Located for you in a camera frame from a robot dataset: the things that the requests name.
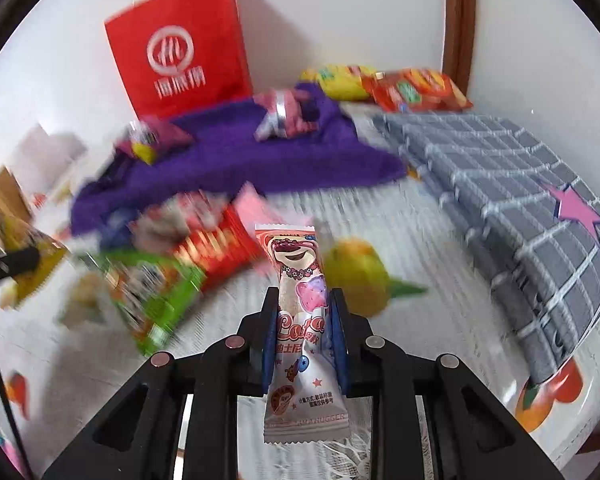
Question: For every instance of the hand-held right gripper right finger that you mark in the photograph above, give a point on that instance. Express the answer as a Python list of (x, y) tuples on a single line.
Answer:
[(340, 347)]

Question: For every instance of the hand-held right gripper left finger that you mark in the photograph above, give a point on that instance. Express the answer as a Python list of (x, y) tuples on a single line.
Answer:
[(269, 342)]

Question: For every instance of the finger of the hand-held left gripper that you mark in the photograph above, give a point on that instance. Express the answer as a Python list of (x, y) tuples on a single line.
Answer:
[(10, 262)]

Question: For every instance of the pink bear print snack packet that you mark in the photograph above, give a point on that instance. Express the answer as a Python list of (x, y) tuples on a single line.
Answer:
[(300, 320)]

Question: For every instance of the white bag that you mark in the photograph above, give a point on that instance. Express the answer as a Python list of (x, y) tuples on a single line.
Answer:
[(35, 152)]

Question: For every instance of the thin black rod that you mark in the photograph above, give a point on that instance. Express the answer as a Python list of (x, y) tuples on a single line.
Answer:
[(0, 385)]

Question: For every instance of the fruit print bed sheet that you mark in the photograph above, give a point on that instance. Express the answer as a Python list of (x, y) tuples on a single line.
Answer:
[(405, 240)]

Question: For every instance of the pale pink snack packet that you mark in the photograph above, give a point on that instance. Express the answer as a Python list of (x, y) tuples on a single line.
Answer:
[(252, 205)]

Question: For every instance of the purple towel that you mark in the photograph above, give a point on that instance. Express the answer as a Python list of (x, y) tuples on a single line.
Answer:
[(230, 160)]

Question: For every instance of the magenta and yellow snack packet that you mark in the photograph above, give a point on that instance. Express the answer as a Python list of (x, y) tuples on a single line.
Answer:
[(152, 135)]

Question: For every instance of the grey checked blanket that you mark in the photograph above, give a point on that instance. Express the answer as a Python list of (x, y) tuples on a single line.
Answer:
[(505, 185)]

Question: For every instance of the red paper bag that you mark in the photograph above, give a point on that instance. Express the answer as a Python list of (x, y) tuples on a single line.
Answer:
[(180, 60)]

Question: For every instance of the yellow green snack packet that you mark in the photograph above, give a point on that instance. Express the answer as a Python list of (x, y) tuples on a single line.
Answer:
[(340, 82)]

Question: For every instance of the orange red snack packet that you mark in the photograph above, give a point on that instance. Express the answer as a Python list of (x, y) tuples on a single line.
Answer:
[(420, 90)]

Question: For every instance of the brown wooden frame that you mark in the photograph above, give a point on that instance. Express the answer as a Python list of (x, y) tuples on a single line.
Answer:
[(457, 20)]

